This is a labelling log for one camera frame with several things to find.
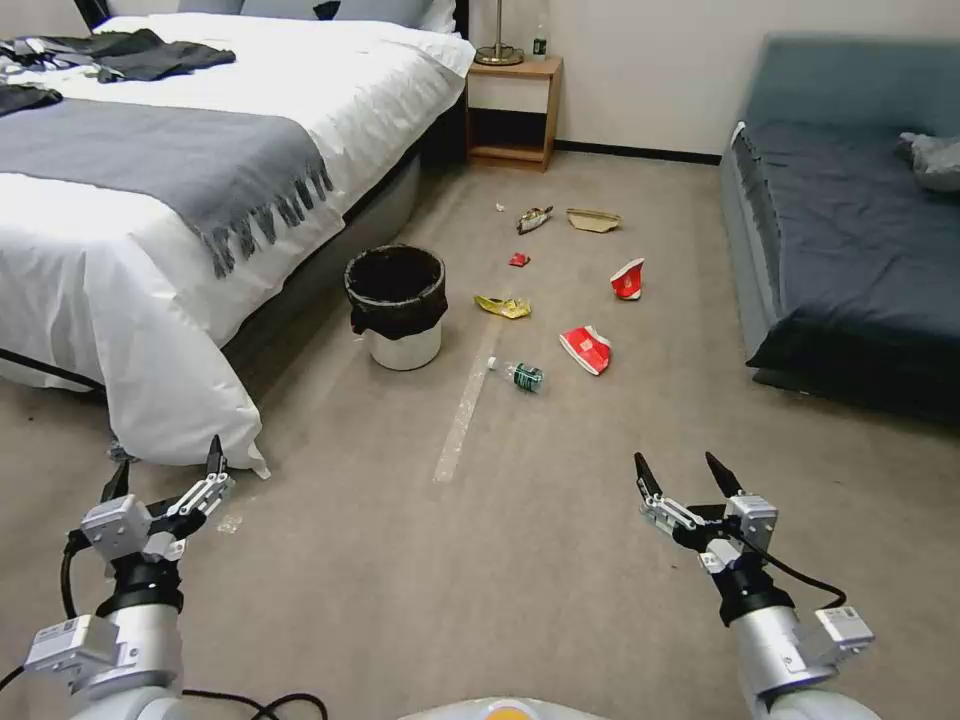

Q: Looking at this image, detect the clear bottle green label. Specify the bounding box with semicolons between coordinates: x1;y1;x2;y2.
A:
486;355;546;397

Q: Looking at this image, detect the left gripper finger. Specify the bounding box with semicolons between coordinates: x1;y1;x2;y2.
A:
100;458;133;503
165;434;238;520

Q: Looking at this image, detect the black looping cable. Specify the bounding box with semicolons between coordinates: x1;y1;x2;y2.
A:
182;691;329;720

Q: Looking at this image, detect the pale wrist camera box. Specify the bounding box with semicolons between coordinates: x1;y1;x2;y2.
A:
80;496;153;558
722;492;780;555

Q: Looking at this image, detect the white pillow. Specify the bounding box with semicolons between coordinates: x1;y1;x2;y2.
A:
176;0;459;36

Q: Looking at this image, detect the wooden nightstand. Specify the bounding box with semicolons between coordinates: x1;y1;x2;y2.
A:
464;55;565;175

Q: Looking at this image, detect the crushed red paper cup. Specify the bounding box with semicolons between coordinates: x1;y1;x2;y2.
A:
557;323;616;379

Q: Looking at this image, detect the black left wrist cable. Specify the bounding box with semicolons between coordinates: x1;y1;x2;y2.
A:
62;530;85;618

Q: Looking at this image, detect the white trash can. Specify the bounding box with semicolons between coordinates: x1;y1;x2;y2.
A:
344;244;450;372

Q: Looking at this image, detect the flat brown paper bag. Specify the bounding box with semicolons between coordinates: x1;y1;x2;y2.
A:
565;207;626;235

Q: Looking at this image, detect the grey fringed blanket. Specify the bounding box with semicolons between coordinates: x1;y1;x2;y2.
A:
0;97;336;281

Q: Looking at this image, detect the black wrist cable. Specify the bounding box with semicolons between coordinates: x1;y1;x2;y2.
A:
62;530;85;618
742;545;850;610

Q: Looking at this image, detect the small black garment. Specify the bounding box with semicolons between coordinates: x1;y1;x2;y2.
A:
0;84;66;118

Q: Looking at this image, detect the black bin liner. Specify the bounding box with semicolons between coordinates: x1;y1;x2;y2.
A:
344;244;450;340

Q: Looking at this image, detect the white duvet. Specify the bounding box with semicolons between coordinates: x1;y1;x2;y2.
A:
0;14;478;481

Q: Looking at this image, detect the white robot front shell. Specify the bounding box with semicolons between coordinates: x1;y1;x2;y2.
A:
395;696;603;720

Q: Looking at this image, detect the bed with grey base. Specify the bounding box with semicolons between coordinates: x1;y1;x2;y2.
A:
0;0;478;481

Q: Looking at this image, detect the dark blue sofa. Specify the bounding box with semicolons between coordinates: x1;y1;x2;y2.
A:
719;31;960;430

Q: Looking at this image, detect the brass lamp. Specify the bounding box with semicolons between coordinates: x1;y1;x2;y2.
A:
473;0;525;68

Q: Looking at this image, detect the yellow crumpled wrapper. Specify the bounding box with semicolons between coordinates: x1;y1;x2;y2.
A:
472;293;535;321

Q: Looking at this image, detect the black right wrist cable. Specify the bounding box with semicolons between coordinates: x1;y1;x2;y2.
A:
742;545;850;610

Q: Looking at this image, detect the grey white patterned garment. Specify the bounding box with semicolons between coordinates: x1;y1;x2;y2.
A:
0;37;126;85

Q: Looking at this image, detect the large black garment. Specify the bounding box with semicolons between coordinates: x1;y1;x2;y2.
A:
22;28;238;84

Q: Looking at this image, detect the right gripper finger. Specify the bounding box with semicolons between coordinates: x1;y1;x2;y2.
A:
705;451;743;499
633;451;700;535

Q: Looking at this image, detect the grey crumpled cloth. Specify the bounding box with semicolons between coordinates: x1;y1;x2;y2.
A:
895;130;960;196

